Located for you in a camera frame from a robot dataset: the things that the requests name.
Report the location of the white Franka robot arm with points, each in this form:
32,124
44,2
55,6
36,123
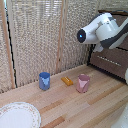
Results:
105,31

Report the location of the dark wooden drawer cabinet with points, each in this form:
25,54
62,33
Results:
111,63

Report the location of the orange block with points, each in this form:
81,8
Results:
67,80

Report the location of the blue cup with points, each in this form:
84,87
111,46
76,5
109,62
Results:
44,81

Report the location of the pink cup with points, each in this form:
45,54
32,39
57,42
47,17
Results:
82,83

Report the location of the white patterned plate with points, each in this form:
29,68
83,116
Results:
18,116

